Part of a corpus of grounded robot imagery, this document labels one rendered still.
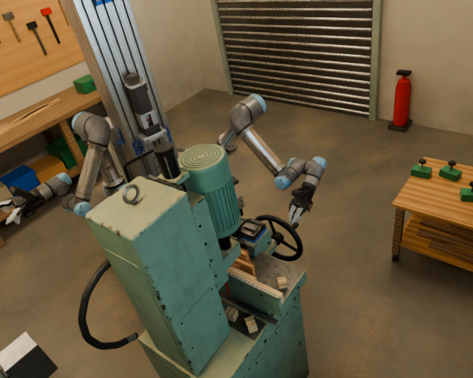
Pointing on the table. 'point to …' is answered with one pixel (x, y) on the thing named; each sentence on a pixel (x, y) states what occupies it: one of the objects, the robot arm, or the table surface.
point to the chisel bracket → (231, 253)
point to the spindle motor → (212, 184)
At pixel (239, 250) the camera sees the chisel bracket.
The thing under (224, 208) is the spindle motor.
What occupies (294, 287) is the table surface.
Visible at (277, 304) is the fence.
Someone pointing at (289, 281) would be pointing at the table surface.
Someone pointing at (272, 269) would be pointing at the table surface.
